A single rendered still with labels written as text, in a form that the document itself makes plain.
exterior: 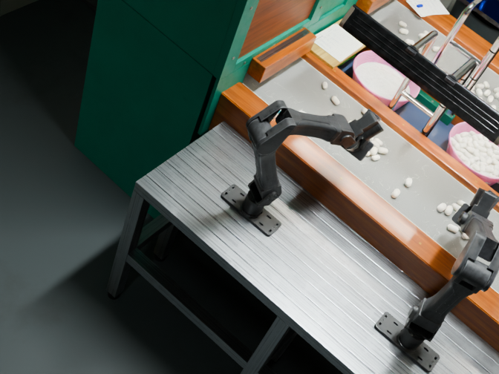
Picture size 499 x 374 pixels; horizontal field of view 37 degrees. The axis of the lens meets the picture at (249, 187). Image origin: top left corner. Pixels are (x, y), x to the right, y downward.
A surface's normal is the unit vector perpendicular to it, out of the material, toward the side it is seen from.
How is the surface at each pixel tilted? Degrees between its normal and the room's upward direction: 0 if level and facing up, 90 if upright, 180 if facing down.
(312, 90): 0
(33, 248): 0
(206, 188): 0
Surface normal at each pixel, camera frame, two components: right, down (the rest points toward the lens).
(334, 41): 0.28, -0.61
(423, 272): -0.62, 0.48
